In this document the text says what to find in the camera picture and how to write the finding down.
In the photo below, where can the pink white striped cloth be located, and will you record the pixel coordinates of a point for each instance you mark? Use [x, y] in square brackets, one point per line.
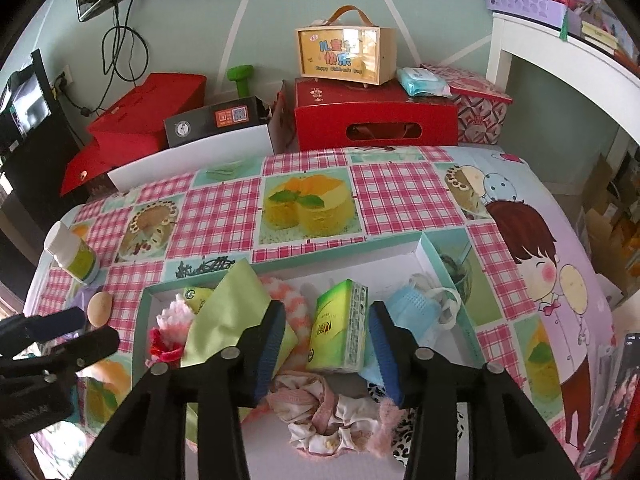
[300, 305]

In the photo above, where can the stack of books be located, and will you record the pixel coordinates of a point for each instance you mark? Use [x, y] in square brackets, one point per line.
[600, 30]

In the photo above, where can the red cardboard box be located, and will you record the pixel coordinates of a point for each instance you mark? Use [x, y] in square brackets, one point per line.
[150, 105]

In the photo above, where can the black monitor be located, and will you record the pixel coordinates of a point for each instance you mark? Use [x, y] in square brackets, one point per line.
[27, 105]

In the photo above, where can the pink patterned box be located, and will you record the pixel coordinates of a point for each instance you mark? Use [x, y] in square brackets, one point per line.
[475, 110]

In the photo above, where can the cardboard boxes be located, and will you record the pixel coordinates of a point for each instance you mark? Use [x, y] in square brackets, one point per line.
[600, 225]

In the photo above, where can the white shelf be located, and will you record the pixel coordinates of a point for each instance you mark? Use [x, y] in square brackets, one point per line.
[550, 47]

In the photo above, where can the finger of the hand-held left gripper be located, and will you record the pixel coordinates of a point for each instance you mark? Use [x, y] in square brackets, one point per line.
[95, 342]
[60, 320]

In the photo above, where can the black box with gauge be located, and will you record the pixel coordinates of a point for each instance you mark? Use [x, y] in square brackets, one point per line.
[215, 120]

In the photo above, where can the green tissue pack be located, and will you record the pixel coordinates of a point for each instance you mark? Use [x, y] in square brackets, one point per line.
[332, 330]
[197, 297]

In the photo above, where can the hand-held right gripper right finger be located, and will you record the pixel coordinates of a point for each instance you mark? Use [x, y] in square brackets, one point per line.
[385, 355]

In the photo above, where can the pink checked printed tablecloth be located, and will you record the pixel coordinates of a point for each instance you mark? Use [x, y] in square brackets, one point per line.
[400, 195]

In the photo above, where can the purple cloth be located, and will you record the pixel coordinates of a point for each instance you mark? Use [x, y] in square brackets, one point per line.
[90, 291]

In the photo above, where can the beige egg shaped sponge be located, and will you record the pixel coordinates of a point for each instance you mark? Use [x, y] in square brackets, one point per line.
[100, 308]

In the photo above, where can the red gift box brown side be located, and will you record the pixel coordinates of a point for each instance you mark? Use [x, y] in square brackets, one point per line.
[90, 165]

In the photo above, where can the white board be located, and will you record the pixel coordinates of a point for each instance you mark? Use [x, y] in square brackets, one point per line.
[200, 155]

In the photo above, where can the white box tray teal rim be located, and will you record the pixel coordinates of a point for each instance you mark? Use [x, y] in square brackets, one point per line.
[267, 440]

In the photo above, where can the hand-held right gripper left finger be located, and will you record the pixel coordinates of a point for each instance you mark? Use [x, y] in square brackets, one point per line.
[270, 350]

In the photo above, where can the green dumbbell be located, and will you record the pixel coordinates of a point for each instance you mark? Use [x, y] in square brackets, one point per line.
[241, 80]

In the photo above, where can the blue face mask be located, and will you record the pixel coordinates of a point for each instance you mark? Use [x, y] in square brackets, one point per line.
[415, 310]

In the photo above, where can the white pill bottle green label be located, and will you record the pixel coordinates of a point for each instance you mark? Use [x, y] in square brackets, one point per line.
[80, 260]

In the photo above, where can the pink floral scrunchie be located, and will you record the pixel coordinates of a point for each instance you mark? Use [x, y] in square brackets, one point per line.
[320, 420]

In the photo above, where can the light green cloth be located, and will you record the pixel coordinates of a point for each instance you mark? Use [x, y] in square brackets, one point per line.
[225, 305]

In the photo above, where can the leopard print scrunchie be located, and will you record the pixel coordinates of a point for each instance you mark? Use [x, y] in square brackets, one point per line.
[374, 390]

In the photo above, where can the black cabinet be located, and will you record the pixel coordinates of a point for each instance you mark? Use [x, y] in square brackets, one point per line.
[45, 175]

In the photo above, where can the white wall socket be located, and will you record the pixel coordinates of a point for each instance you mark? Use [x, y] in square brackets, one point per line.
[64, 77]

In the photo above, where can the blue wet wipes pack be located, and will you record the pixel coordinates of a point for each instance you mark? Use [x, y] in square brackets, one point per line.
[422, 80]

